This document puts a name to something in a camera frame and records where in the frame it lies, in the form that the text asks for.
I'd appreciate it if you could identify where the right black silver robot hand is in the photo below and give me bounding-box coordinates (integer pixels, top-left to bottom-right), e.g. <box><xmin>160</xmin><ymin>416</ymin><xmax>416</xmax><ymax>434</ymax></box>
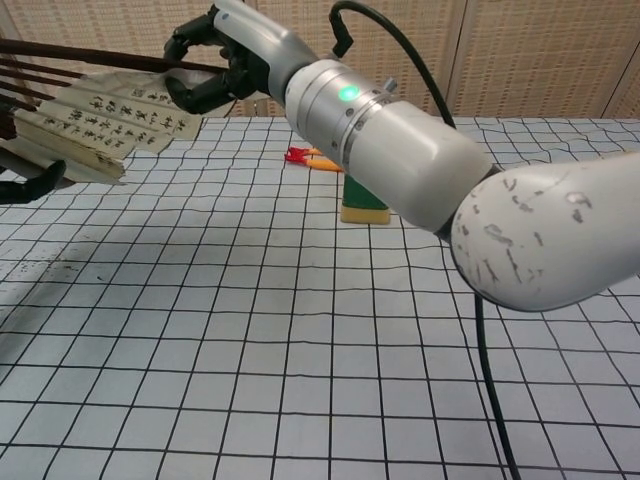
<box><xmin>163</xmin><ymin>0</ymin><xmax>322</xmax><ymax>115</ymax></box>

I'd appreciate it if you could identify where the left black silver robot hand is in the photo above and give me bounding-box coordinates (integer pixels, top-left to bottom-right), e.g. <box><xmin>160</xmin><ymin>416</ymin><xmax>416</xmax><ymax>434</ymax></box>
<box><xmin>0</xmin><ymin>159</ymin><xmax>69</xmax><ymax>204</ymax></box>

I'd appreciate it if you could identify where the folding paper fan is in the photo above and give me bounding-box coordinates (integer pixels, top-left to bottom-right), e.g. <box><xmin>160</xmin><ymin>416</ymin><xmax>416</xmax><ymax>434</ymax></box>
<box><xmin>0</xmin><ymin>37</ymin><xmax>236</xmax><ymax>185</ymax></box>

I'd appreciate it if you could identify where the yellow rubber chicken toy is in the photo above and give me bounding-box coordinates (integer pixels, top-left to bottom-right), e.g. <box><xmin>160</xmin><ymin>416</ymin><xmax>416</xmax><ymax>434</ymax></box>
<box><xmin>283</xmin><ymin>145</ymin><xmax>347</xmax><ymax>174</ymax></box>

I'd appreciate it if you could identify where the green yellow sponge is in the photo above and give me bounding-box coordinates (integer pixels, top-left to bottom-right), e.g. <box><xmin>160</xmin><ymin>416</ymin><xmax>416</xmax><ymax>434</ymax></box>
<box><xmin>340</xmin><ymin>174</ymin><xmax>392</xmax><ymax>225</ymax></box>

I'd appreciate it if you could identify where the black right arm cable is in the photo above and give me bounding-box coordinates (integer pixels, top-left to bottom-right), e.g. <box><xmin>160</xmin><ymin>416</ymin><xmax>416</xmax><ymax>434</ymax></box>
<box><xmin>328</xmin><ymin>0</ymin><xmax>524</xmax><ymax>480</ymax></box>

